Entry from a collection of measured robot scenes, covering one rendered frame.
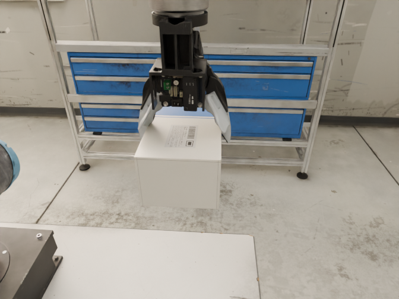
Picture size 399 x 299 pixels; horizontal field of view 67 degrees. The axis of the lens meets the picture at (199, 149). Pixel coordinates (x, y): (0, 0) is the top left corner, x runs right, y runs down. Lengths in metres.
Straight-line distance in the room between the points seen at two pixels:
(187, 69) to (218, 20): 2.33
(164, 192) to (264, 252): 1.38
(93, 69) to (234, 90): 0.90
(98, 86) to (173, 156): 1.72
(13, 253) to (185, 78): 0.60
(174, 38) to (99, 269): 0.64
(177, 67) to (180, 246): 0.59
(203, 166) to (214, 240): 0.49
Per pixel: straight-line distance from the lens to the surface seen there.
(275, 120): 2.08
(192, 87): 0.39
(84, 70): 2.10
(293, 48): 1.91
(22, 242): 0.85
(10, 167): 0.79
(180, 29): 0.37
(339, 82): 3.05
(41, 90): 3.37
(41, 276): 0.84
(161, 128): 0.49
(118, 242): 0.91
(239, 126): 2.07
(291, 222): 1.98
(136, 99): 2.02
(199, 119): 0.51
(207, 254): 0.85
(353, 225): 2.10
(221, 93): 0.46
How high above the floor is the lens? 1.37
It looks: 33 degrees down
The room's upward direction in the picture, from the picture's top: straight up
